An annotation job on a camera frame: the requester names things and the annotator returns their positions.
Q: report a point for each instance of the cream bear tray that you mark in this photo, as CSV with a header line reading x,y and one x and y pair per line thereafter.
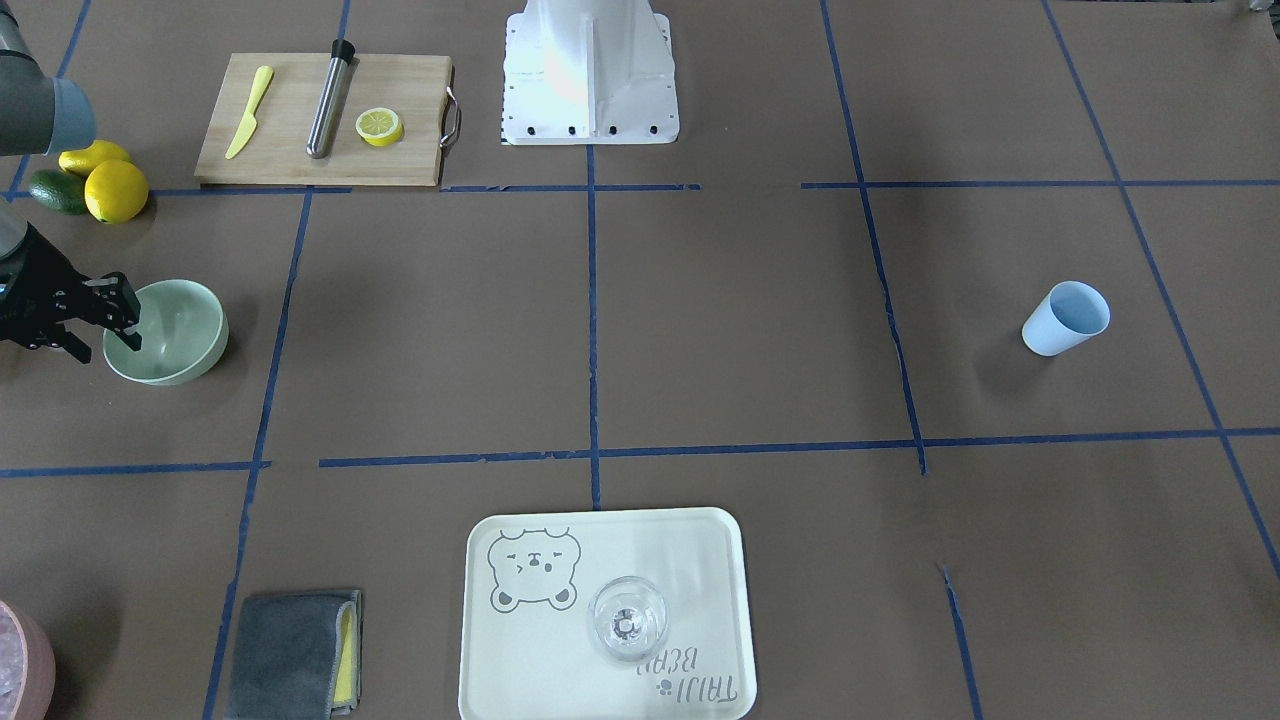
x,y
527,650

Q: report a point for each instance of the light blue plastic cup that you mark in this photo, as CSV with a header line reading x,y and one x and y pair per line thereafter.
x,y
1071,313

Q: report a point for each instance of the grey yellow folded cloth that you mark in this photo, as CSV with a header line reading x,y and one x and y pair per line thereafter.
x,y
297,656

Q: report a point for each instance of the light green bowl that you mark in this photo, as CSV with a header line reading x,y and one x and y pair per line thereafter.
x,y
183,329

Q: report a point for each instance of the yellow lemon front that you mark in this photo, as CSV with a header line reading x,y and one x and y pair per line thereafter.
x,y
116,192

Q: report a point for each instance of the clear wine glass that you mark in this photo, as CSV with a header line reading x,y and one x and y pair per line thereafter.
x,y
629,619

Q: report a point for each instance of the yellow lemon back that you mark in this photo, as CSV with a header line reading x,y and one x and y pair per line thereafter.
x,y
82,162

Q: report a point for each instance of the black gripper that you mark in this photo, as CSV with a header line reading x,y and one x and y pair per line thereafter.
x,y
30,296

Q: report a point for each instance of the green avocado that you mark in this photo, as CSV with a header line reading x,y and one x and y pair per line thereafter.
x,y
58,191

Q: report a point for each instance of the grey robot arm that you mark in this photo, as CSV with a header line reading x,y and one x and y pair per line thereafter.
x,y
39,114

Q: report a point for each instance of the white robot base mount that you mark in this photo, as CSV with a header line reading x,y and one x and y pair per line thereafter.
x,y
589,73

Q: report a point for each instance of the yellow plastic knife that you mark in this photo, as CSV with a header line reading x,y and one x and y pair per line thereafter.
x,y
248,122

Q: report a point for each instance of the half lemon slice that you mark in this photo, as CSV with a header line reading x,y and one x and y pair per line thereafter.
x,y
379,127

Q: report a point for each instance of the pink bowl of ice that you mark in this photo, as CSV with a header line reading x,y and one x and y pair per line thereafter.
x,y
28,666

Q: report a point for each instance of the yellow lemon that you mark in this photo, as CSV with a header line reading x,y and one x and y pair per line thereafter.
x,y
116,192
82,162

